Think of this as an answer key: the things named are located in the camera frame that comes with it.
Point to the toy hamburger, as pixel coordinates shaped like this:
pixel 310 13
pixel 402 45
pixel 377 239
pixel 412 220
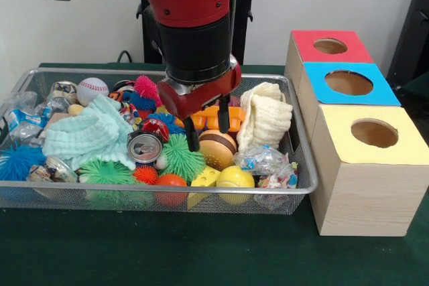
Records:
pixel 218 148

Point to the dark green tablecloth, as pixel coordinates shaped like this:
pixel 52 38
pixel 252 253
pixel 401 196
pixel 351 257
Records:
pixel 167 252
pixel 420 86

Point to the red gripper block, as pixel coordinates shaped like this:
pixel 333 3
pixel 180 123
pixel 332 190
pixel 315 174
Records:
pixel 201 98

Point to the white baseball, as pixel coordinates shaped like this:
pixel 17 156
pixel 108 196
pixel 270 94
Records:
pixel 92 90

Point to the cream cloth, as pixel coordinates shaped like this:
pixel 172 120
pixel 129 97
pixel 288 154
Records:
pixel 264 115

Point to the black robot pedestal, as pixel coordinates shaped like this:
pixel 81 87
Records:
pixel 243 31

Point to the yellow toy cheese wedge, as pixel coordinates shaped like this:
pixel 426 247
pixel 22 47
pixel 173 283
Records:
pixel 202 179

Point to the yellow ball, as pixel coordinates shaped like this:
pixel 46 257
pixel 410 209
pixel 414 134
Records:
pixel 234 179

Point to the crushed black drink can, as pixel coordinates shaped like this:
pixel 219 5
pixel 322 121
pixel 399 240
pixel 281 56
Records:
pixel 144 148

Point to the orange toy building block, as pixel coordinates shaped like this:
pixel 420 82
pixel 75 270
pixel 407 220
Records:
pixel 209 119

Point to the green spiky ball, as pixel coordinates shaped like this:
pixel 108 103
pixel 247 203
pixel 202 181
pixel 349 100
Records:
pixel 181 162

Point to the large blue spiky ball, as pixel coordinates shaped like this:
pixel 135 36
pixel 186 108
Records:
pixel 20 163

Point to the crushed clear plastic bottle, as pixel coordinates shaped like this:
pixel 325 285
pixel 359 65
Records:
pixel 261 160

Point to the shallow mesh bin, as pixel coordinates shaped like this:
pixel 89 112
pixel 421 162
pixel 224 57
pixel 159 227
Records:
pixel 40 199

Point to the mint green cloth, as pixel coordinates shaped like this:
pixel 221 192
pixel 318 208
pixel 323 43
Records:
pixel 83 132

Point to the black chair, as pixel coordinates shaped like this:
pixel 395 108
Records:
pixel 412 31

